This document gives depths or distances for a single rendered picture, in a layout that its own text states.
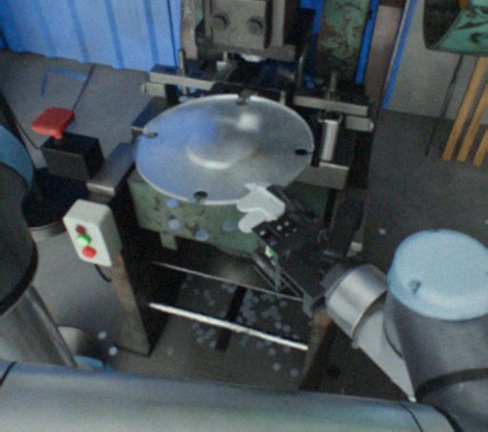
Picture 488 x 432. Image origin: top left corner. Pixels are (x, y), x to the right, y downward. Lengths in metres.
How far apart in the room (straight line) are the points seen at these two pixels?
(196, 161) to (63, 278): 1.01
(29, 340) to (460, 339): 0.34
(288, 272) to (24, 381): 0.33
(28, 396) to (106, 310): 1.27
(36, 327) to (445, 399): 0.33
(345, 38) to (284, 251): 0.65
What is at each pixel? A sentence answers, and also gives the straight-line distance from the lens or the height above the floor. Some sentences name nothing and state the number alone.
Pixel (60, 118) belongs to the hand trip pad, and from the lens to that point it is 0.91.
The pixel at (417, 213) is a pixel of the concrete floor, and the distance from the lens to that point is 1.81.
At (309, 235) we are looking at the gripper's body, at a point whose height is 0.85.
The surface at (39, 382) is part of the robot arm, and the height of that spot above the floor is 1.04.
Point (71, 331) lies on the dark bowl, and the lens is 1.43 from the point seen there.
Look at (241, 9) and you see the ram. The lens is 0.76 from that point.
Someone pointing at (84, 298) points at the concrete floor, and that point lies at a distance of 1.55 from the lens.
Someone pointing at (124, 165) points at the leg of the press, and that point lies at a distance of 0.95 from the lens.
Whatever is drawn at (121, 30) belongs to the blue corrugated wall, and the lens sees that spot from 2.48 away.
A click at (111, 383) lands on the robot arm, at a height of 1.02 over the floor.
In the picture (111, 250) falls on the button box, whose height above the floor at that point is 0.54.
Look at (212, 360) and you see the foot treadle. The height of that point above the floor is 0.16.
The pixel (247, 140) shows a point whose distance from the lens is 0.72.
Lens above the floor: 1.25
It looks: 44 degrees down
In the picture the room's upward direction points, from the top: straight up
